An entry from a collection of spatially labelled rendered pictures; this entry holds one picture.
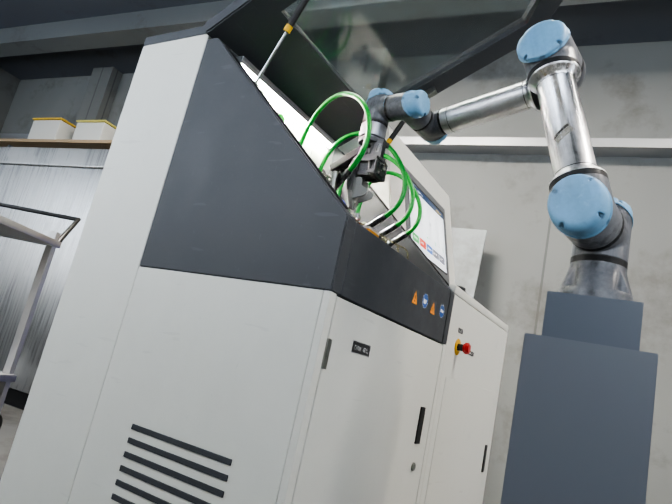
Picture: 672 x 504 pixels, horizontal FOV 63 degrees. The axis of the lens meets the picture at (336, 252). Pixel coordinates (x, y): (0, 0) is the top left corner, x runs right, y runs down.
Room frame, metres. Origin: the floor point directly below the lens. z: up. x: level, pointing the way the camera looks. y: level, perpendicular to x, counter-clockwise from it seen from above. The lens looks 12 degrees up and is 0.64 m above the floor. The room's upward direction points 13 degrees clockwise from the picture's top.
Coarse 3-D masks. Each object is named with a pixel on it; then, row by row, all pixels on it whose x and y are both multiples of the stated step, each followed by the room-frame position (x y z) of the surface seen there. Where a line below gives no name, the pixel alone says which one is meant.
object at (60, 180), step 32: (0, 160) 4.11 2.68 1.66; (32, 160) 3.94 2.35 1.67; (64, 160) 3.79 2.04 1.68; (96, 160) 3.64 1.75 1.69; (0, 192) 4.09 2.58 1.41; (32, 192) 3.92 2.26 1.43; (64, 192) 3.77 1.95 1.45; (32, 224) 3.87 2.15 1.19; (64, 224) 3.72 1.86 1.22; (0, 256) 3.97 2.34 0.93; (32, 256) 3.81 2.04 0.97; (64, 256) 3.67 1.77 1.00; (0, 288) 3.91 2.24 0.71; (0, 320) 3.86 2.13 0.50; (32, 320) 3.72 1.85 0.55; (0, 352) 3.81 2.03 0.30; (32, 352) 3.67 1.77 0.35
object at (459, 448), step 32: (416, 160) 2.09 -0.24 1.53; (384, 192) 1.83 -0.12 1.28; (448, 224) 2.39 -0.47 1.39; (448, 256) 2.34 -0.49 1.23; (480, 320) 1.91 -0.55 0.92; (448, 352) 1.68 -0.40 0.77; (480, 352) 1.96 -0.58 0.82; (448, 384) 1.72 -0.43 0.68; (480, 384) 2.01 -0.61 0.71; (448, 416) 1.76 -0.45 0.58; (480, 416) 2.06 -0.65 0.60; (448, 448) 1.80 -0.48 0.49; (480, 448) 2.12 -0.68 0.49; (448, 480) 1.85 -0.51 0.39; (480, 480) 2.17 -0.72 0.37
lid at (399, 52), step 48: (240, 0) 1.31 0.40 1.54; (288, 0) 1.31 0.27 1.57; (336, 0) 1.36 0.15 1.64; (384, 0) 1.38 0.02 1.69; (432, 0) 1.41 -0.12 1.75; (480, 0) 1.44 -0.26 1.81; (528, 0) 1.48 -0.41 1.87; (240, 48) 1.44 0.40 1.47; (288, 48) 1.47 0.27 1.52; (336, 48) 1.52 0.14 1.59; (384, 48) 1.56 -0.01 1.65; (432, 48) 1.59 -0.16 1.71; (480, 48) 1.62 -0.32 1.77; (288, 96) 1.65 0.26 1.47; (432, 96) 1.76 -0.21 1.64
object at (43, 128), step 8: (40, 120) 5.14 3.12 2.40; (48, 120) 5.08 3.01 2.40; (56, 120) 5.03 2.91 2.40; (64, 120) 5.02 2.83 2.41; (32, 128) 5.16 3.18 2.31; (40, 128) 5.11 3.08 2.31; (48, 128) 5.06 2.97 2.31; (56, 128) 5.00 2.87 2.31; (64, 128) 5.05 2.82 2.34; (72, 128) 5.12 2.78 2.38; (32, 136) 5.14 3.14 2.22; (40, 136) 5.09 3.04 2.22; (48, 136) 5.04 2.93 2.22; (56, 136) 5.01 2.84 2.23; (64, 136) 5.07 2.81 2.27; (72, 136) 5.14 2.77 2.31
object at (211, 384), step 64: (128, 320) 1.37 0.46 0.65; (192, 320) 1.26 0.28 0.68; (256, 320) 1.16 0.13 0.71; (320, 320) 1.08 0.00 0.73; (128, 384) 1.34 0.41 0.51; (192, 384) 1.23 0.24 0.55; (256, 384) 1.14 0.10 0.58; (128, 448) 1.31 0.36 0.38; (192, 448) 1.20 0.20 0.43; (256, 448) 1.12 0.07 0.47
